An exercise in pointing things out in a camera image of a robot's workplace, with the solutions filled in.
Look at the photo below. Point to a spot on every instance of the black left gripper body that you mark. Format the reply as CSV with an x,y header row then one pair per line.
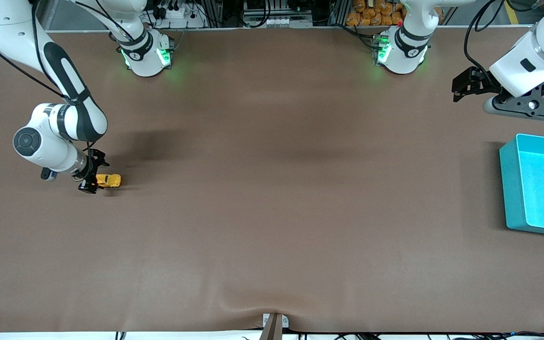
x,y
480,81

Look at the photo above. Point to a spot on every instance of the yellow beetle toy car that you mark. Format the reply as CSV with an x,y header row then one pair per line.
x,y
111,181

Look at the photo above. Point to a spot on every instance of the teal plastic storage box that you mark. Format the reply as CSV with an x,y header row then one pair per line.
x,y
536,189

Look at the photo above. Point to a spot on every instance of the white power strip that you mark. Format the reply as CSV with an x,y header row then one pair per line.
x,y
177,14

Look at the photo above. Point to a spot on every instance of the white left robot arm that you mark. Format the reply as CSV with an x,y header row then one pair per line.
x,y
406,52

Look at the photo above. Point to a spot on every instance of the orange snack bag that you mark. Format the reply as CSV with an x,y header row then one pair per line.
x,y
377,20
396,18
360,5
386,8
352,19
372,7

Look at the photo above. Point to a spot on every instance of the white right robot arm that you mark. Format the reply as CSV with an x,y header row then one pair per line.
x,y
145,59

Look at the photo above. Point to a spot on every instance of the white connector strip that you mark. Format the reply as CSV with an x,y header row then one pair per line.
x,y
284,21

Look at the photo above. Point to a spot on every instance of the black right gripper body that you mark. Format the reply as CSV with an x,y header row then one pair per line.
x,y
91,168

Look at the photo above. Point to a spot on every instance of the brown table mat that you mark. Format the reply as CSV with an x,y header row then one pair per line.
x,y
272,189

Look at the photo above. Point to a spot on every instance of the silver clamp bracket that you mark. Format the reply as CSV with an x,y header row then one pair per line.
x,y
266,321

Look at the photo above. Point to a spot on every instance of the grey arm base connector plate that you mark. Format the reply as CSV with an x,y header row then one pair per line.
x,y
377,47

